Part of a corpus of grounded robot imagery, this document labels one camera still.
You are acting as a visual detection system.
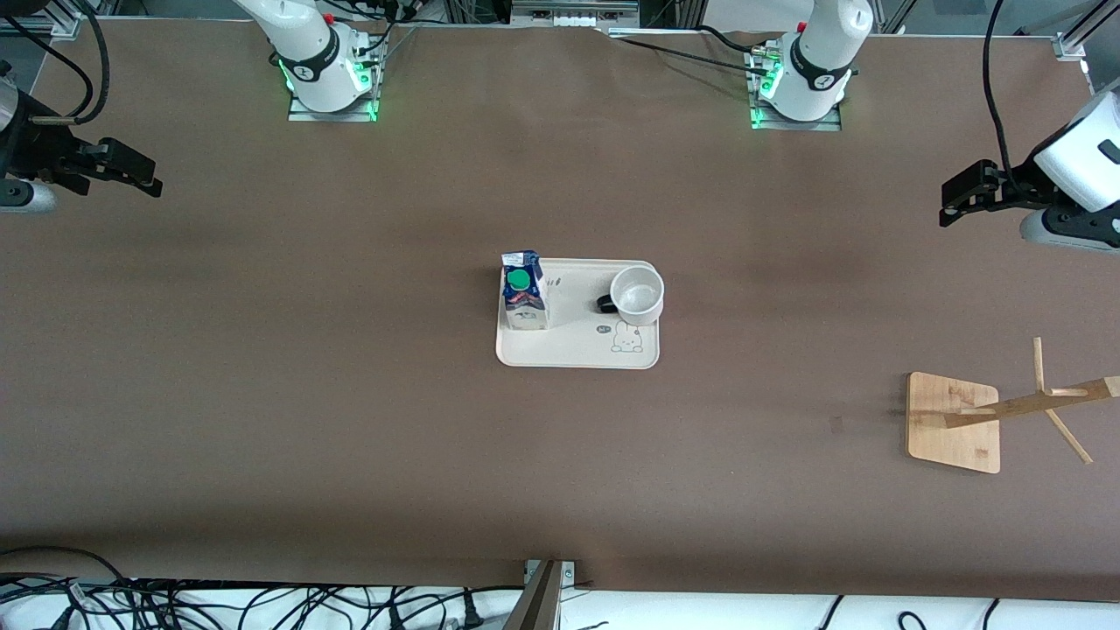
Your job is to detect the white smiley cup black handle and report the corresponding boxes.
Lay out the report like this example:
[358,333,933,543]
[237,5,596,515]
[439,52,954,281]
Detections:
[597,266,665,326]

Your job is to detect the blue white milk carton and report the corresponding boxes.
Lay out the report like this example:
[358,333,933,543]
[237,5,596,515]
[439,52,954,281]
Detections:
[500,251,550,332]

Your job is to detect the cream rabbit print tray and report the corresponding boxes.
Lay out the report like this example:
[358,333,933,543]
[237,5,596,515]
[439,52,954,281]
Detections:
[496,258,660,369]

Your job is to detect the wooden mug stand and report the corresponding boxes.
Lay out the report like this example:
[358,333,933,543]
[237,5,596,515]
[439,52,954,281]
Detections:
[906,337,1120,474]

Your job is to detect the grey power strip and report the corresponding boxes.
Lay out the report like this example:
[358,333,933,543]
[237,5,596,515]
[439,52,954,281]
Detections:
[512,0,640,27]

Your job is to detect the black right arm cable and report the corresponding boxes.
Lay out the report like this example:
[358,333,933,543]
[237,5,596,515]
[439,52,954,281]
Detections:
[0,0,110,123]

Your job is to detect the aluminium frame profile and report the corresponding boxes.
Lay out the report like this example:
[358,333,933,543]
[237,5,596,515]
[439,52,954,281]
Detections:
[1054,0,1120,97]
[0,0,80,36]

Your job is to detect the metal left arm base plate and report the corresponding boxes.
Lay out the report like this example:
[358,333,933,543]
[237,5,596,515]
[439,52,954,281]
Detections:
[750,44,844,132]

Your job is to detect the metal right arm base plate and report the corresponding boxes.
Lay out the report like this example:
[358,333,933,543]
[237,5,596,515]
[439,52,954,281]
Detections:
[288,31,380,123]

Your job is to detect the thick black base cable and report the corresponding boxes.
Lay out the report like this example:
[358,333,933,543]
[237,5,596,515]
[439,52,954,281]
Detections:
[696,24,771,55]

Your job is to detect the thin black base cable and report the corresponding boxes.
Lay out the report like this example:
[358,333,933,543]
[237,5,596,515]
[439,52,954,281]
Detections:
[617,37,775,78]

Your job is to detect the black arched cable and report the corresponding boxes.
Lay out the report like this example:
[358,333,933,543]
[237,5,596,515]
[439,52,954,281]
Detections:
[0,546,132,605]

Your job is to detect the aluminium profile post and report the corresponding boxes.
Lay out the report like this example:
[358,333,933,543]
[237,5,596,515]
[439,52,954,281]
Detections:
[503,560,576,630]

